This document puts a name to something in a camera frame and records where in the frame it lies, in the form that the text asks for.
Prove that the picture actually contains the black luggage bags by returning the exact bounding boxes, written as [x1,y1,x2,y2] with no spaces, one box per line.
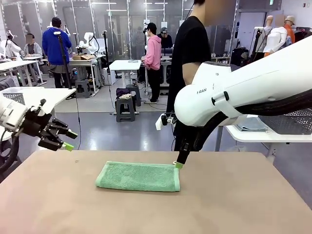
[231,47,249,68]

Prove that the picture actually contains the black slim tripod stand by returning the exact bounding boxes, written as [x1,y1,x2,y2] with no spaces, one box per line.
[102,30,113,85]

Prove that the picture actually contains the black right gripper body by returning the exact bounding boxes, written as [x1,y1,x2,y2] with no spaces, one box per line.
[175,121,196,154]

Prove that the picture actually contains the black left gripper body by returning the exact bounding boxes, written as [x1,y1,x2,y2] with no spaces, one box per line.
[20,107,53,137]

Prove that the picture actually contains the mannequin in white shirt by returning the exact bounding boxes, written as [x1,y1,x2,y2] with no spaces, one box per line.
[263,14,288,53]

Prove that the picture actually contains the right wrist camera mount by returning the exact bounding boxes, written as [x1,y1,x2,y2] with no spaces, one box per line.
[155,112,178,131]

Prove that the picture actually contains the pile of purple and beige clothes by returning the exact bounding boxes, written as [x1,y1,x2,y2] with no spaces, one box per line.
[116,87,133,100]

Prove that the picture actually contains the dark grey perforated basket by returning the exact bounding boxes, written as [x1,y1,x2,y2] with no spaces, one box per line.
[258,108,312,135]

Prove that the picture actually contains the black floor cable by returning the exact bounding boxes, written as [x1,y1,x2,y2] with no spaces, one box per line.
[75,96,82,150]

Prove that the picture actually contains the wooden shoe rack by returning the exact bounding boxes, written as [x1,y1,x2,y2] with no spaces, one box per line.
[210,54,232,66]

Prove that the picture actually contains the person in dark cap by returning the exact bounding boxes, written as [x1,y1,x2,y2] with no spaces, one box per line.
[157,26,174,48]

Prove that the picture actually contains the folded blue-grey towel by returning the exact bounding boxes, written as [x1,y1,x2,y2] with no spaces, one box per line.
[236,123,270,134]

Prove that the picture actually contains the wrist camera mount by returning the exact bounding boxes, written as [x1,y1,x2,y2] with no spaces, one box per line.
[155,112,178,131]
[29,98,47,117]

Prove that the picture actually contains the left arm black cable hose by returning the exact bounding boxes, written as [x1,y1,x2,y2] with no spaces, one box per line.
[0,126,21,171]

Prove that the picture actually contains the white table with angled leg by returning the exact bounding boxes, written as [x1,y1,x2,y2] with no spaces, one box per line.
[0,87,77,150]

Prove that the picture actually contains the white workbench desk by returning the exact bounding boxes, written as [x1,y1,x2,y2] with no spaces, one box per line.
[69,56,107,95]

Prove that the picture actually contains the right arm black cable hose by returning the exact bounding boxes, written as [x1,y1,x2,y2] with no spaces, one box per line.
[180,94,312,153]

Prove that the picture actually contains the person in black t-shirt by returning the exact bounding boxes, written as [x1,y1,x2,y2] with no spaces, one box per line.
[166,0,234,152]

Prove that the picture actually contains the white background desk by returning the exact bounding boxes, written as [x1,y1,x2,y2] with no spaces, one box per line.
[109,59,142,88]

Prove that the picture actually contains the green terry towel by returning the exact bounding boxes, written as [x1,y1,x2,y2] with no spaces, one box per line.
[94,160,181,193]

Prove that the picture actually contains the grey round bin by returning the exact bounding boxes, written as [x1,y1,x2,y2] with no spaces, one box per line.
[224,145,251,153]

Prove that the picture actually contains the man in blue hoodie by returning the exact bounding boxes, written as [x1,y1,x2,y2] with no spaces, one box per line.
[41,16,73,89]

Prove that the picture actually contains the black stool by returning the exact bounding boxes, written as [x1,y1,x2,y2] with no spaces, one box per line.
[0,140,22,183]

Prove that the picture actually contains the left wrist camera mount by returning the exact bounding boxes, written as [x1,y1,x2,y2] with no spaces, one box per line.
[29,98,47,117]

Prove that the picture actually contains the seated person in grey top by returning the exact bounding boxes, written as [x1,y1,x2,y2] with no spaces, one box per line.
[23,34,44,83]

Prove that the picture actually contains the grey patterned basket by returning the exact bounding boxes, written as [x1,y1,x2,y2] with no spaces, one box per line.
[1,88,26,106]

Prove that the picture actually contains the person in pink hoodie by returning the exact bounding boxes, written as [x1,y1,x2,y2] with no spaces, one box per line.
[143,22,163,103]

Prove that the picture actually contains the mannequin in orange with hat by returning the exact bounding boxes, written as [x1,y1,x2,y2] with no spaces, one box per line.
[284,15,296,44]

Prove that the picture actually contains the mannequin with grey vest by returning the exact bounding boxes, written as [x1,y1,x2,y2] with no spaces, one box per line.
[253,16,273,53]

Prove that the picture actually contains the long white desk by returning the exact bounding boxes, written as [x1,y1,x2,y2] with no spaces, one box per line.
[0,59,44,87]

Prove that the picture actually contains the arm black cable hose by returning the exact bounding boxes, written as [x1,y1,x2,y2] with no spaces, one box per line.
[180,94,312,153]
[0,126,21,171]

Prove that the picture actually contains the grey plastic step stool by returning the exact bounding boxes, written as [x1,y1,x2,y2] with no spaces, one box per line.
[116,97,137,122]
[75,78,93,98]
[126,84,142,107]

